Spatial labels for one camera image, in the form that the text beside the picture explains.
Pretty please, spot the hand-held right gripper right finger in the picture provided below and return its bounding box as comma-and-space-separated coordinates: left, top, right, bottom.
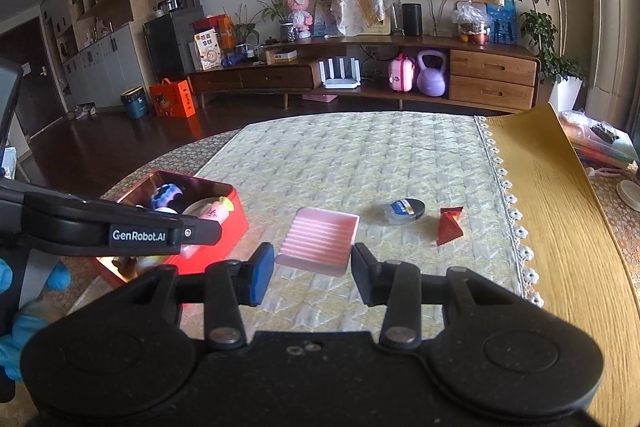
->
350, 243, 478, 350

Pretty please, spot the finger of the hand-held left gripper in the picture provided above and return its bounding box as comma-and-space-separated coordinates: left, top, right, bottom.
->
177, 214, 223, 249

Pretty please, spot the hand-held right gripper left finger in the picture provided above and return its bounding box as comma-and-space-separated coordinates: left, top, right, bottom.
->
132, 242, 277, 350

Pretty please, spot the pink carrot toy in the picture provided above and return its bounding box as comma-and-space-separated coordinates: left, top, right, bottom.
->
197, 197, 236, 225

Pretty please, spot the red tin box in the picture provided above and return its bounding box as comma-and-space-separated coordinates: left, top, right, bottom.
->
95, 169, 249, 290

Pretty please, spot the pink ribbed soap dish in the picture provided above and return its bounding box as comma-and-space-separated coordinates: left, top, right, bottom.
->
275, 207, 361, 279

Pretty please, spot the person's left hand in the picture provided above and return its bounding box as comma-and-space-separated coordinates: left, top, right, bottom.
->
0, 257, 71, 383

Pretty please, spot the blue white patterned ball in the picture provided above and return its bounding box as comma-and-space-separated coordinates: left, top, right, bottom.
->
150, 184, 188, 212

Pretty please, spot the clear tape box blue label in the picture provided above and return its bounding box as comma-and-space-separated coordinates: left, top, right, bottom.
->
381, 198, 427, 226

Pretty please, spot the brown patterned tablecloth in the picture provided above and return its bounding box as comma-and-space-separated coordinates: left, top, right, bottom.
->
65, 129, 640, 313

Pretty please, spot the red candy packet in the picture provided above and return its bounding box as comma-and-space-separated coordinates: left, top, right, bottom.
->
434, 205, 466, 248

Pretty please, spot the quilted beige table mat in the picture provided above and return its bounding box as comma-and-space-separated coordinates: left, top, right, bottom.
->
65, 112, 546, 348

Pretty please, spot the orange gift bag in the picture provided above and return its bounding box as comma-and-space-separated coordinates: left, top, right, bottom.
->
149, 78, 196, 118

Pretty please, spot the teal trash bin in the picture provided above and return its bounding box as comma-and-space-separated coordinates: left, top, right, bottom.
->
120, 87, 150, 120

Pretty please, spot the dark wooden door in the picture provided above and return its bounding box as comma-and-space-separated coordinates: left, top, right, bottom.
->
0, 17, 66, 138

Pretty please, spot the blue toy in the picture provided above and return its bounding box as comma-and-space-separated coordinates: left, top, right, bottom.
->
221, 48, 251, 68

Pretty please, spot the white snack box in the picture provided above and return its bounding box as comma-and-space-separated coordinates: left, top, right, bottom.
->
194, 29, 222, 72

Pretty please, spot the black mini fridge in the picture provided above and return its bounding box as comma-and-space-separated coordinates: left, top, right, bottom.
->
143, 7, 206, 82

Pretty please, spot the small cardboard box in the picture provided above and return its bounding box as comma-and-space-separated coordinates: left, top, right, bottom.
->
265, 48, 298, 65

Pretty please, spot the white router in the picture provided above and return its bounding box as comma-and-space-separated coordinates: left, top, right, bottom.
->
318, 58, 362, 90

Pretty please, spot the orange gift box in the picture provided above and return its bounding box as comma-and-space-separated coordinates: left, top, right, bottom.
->
192, 14, 236, 50

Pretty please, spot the small green potted plant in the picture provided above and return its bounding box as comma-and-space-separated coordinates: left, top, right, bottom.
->
230, 4, 261, 52

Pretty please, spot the yellow wood-grain mat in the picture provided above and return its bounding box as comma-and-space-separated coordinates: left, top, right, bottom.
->
485, 103, 640, 423

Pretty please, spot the pink toy suitcase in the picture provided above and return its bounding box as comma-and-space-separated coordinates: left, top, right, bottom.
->
387, 53, 417, 92

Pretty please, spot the purple kettlebell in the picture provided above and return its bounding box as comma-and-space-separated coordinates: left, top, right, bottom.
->
416, 50, 447, 96

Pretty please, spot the plant in patterned pot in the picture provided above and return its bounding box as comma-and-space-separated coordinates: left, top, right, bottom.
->
257, 0, 298, 44

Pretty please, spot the pink plush doll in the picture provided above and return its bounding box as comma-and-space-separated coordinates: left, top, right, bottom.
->
282, 0, 316, 38

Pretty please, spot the wooden TV cabinet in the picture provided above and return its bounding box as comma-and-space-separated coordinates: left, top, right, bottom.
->
187, 34, 542, 112

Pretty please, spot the black speaker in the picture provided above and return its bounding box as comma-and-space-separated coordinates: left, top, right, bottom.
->
402, 3, 423, 36

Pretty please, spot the clear plastic bag with fruit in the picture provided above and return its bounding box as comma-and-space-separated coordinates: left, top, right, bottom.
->
452, 3, 492, 45

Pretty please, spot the white plate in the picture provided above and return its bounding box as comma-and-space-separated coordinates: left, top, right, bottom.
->
616, 179, 640, 212

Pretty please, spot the blue picture card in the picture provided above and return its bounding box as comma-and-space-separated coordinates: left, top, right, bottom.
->
486, 1, 518, 45

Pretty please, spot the beige curtain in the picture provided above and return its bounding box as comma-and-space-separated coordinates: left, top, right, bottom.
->
582, 0, 640, 118

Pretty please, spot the wooden wall cabinet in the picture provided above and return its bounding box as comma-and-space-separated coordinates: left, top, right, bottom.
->
40, 0, 151, 118

